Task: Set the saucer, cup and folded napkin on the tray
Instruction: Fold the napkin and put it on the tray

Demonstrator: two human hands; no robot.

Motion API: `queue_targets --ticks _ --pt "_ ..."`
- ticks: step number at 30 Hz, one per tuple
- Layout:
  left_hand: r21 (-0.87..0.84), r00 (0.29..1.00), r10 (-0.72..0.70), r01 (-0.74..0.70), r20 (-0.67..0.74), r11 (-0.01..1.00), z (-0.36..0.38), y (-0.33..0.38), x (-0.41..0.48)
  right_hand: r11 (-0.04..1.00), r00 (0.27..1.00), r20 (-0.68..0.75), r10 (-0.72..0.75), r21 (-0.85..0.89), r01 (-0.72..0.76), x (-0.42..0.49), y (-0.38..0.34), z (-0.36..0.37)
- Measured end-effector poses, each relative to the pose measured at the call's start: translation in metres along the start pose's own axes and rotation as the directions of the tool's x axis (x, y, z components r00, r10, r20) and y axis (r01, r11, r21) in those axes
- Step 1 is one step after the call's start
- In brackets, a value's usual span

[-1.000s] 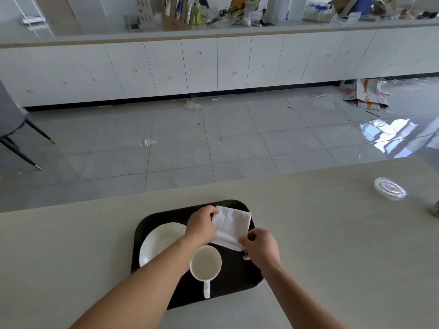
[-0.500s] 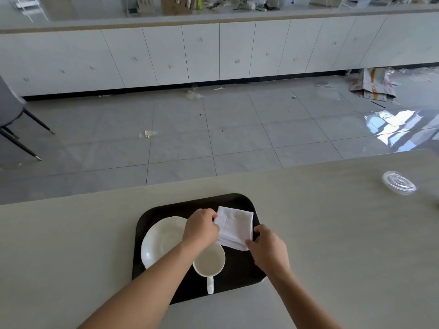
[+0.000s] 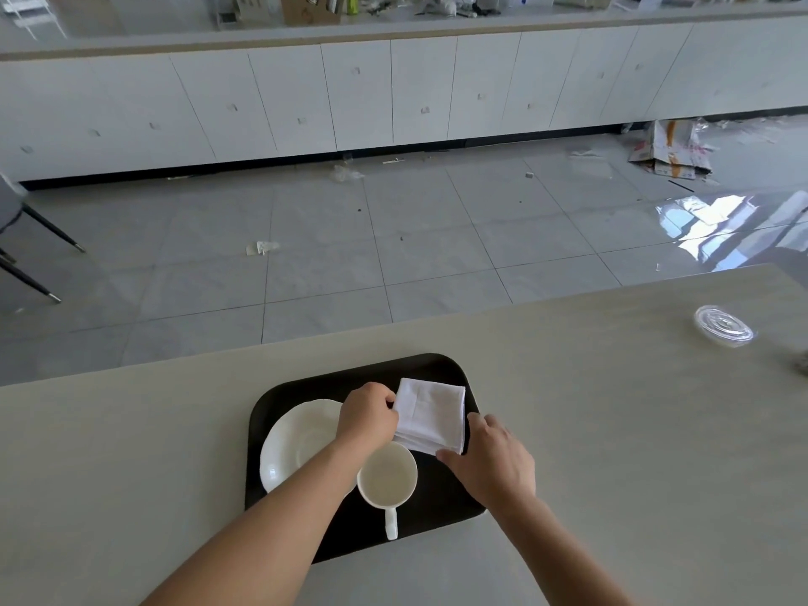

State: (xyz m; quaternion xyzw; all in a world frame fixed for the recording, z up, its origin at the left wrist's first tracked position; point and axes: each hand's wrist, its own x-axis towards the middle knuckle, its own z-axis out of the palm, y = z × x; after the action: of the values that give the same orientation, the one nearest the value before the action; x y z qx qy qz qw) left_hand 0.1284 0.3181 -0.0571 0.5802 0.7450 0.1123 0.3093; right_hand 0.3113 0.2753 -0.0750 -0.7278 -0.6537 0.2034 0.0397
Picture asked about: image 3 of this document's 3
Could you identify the person's right hand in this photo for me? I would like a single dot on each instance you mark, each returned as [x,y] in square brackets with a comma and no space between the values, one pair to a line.
[499,467]

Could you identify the person's left hand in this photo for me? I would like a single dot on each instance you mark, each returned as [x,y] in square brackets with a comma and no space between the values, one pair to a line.
[366,419]

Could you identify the white cloth napkin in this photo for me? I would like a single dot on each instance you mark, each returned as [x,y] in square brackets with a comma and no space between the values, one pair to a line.
[432,410]

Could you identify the dark brown tray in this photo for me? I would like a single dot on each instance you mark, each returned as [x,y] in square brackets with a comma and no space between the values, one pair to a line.
[435,498]

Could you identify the white saucer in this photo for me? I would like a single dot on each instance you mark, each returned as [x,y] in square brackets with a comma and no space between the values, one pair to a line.
[290,441]

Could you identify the person's right forearm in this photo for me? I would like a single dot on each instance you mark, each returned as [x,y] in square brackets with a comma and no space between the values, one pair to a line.
[562,561]

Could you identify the person's left forearm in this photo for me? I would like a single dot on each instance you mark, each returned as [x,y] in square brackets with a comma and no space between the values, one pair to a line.
[265,536]

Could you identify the small paper scrap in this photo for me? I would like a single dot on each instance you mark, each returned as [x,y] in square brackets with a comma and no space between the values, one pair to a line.
[264,247]

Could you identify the crumpled clear plastic wrapper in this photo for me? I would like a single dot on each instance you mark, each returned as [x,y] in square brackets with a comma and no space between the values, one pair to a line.
[346,174]

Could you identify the clear plastic lid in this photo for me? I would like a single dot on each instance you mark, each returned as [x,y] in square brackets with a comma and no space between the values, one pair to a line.
[723,324]

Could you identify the white cabinet row with counter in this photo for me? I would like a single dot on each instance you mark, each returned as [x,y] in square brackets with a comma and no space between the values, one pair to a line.
[379,94]

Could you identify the flattened cardboard box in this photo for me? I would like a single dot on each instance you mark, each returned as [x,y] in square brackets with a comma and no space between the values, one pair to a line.
[669,151]

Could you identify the cardboard file organizer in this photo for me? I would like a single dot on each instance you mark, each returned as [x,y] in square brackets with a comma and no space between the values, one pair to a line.
[303,11]

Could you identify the grey chair with orange seat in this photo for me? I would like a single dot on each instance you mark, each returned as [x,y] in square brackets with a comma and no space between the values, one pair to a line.
[6,208]

